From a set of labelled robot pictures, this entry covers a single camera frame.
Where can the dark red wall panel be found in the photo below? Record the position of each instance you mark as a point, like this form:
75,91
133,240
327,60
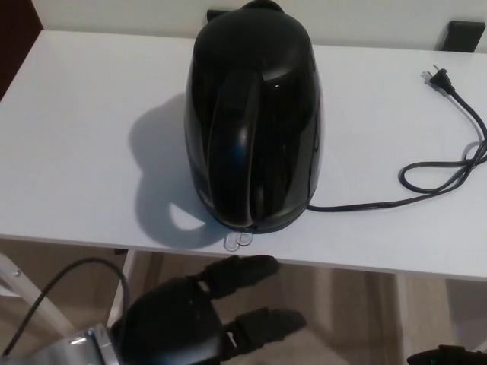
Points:
15,38

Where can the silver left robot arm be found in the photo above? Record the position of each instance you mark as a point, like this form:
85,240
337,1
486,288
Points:
57,353

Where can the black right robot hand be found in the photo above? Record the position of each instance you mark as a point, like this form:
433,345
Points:
456,357

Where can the white table with metal frame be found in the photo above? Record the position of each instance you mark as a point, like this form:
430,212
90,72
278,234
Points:
95,114

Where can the black kettle base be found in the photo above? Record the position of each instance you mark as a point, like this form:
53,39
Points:
281,227

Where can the clear kettle switch lever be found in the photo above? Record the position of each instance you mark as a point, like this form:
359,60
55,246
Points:
243,239

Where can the black electric kettle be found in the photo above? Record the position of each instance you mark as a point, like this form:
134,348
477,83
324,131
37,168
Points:
258,114

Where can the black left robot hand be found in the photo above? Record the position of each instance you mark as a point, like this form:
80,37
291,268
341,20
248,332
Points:
171,327

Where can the large black wall box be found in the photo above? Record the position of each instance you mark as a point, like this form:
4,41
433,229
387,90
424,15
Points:
462,36

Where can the small black wall box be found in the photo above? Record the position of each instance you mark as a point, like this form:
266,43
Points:
213,14

